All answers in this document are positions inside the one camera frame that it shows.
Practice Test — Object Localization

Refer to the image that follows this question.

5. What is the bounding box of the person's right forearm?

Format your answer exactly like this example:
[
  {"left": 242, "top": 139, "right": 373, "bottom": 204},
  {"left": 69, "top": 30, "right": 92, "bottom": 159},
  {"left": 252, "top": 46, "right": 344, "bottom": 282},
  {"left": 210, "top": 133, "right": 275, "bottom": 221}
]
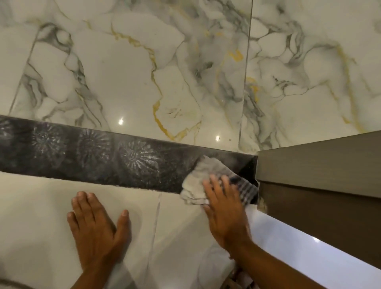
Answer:
[{"left": 229, "top": 241, "right": 328, "bottom": 289}]

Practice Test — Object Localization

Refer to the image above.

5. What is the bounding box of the person's left hand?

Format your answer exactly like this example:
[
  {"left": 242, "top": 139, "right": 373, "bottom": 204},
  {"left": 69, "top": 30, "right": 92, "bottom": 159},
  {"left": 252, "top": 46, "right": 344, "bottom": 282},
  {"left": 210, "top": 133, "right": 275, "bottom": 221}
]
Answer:
[{"left": 67, "top": 191, "right": 132, "bottom": 270}]

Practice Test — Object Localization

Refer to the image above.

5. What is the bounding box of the grey checked cleaning cloth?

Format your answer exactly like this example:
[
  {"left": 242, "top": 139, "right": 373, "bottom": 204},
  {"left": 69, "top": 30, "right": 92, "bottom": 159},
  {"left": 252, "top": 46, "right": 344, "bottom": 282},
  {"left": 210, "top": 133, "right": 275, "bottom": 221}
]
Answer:
[{"left": 180, "top": 155, "right": 259, "bottom": 206}]

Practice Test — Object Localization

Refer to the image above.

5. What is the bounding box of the brown wooden cabinet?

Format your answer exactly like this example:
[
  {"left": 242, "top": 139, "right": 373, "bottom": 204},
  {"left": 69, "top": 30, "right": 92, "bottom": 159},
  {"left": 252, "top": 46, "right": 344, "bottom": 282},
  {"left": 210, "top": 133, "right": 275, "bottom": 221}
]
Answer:
[{"left": 256, "top": 130, "right": 381, "bottom": 270}]

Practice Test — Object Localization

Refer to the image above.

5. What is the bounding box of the person's right hand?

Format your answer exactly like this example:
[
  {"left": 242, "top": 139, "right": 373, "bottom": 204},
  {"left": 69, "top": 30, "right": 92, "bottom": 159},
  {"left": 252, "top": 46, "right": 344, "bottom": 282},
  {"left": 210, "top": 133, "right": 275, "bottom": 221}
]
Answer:
[{"left": 202, "top": 174, "right": 254, "bottom": 257}]

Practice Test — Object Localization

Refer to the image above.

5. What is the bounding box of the person's left forearm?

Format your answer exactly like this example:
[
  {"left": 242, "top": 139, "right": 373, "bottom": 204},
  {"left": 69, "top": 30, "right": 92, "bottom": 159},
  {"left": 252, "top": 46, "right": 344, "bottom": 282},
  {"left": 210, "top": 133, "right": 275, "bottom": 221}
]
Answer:
[{"left": 70, "top": 262, "right": 120, "bottom": 289}]

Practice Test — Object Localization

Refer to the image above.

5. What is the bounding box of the black patterned tile border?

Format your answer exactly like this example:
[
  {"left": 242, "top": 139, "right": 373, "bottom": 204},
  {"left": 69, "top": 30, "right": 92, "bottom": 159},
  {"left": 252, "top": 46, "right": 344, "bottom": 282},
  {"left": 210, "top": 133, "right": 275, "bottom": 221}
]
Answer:
[{"left": 0, "top": 114, "right": 258, "bottom": 206}]

